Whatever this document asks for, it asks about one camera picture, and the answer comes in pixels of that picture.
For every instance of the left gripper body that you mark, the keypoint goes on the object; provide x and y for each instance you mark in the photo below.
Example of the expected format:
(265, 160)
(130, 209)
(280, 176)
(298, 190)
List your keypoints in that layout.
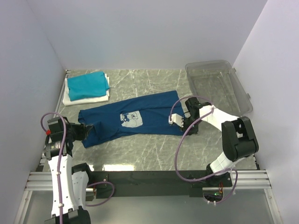
(76, 131)

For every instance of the white folded t-shirt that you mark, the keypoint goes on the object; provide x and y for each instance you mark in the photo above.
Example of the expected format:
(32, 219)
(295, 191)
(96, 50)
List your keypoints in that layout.
(67, 102)

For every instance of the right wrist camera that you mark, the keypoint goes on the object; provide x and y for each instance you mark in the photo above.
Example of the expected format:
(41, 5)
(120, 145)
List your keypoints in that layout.
(176, 119)

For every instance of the dark blue t-shirt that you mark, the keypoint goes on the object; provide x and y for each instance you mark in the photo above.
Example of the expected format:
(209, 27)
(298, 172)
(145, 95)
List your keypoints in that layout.
(142, 115)

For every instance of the clear plastic bin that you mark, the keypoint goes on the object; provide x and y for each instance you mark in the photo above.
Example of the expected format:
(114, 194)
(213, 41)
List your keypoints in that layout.
(218, 82)

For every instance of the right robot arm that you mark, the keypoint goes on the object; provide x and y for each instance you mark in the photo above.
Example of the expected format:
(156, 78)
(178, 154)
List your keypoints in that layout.
(237, 133)

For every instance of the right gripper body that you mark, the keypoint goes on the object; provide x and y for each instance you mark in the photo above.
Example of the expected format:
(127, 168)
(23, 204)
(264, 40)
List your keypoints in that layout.
(187, 122)

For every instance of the teal folded t-shirt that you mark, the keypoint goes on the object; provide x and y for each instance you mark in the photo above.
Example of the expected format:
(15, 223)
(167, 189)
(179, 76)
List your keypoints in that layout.
(91, 85)

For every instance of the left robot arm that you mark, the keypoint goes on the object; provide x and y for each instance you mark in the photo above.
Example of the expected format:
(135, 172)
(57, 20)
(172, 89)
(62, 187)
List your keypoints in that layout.
(68, 182)

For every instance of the black base beam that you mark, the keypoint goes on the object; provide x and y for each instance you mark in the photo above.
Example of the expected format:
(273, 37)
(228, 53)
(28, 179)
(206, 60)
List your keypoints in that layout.
(155, 183)

